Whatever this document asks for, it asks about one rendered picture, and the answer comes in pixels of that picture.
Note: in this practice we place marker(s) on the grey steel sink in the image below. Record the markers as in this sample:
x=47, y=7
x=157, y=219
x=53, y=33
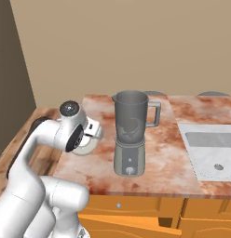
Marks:
x=210, y=152

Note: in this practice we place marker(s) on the grey blender with jug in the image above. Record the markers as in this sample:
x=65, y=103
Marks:
x=130, y=124

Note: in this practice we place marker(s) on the dark grey round stool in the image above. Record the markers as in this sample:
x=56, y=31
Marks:
x=213, y=93

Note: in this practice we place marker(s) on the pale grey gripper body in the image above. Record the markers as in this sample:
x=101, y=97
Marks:
x=99, y=131

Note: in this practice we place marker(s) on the small silver drawer knob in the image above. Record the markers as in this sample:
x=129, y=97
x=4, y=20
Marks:
x=118, y=205

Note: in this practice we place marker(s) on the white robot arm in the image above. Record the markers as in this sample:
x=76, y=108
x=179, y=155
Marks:
x=25, y=192

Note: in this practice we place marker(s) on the orange wooden cupboard door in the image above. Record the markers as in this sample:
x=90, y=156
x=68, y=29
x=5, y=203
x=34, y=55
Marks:
x=120, y=227
x=207, y=228

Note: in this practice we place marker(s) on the pale round blender lid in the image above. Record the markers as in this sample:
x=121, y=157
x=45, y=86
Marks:
x=87, y=148

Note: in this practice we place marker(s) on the orange wooden drawer front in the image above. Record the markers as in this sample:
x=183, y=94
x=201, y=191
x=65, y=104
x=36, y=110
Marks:
x=210, y=209
x=136, y=206

